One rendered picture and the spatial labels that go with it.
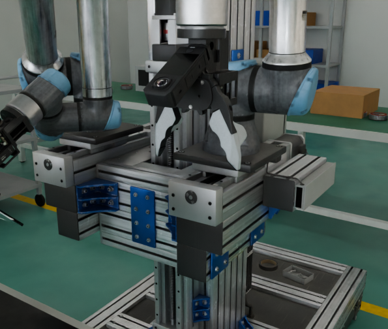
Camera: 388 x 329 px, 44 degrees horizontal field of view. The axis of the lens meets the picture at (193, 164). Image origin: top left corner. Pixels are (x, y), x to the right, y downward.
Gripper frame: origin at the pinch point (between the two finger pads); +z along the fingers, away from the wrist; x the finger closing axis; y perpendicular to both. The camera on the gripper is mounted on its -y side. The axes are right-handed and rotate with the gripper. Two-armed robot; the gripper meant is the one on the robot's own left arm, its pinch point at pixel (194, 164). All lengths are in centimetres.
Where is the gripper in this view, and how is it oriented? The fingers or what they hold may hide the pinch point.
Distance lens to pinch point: 73.4
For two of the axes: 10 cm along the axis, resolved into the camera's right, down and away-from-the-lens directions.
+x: -8.4, -1.6, 5.2
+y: 5.4, -2.4, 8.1
